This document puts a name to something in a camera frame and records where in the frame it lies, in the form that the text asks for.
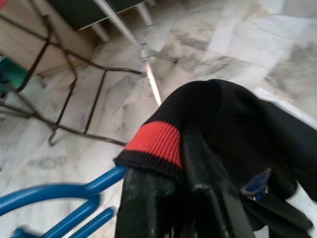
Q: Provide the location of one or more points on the black shirt with red trim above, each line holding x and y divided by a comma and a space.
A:
223, 111

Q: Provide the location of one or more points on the silver metal clothes rack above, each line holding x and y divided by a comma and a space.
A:
119, 22

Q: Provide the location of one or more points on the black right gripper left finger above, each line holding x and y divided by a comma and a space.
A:
143, 205

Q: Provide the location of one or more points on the green plastic hanger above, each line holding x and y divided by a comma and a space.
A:
12, 74

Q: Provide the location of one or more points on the blue plastic hanger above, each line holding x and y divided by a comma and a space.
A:
49, 191

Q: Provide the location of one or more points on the black TV cabinet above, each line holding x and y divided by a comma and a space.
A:
81, 12

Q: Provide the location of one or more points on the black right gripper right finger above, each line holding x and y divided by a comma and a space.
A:
213, 210

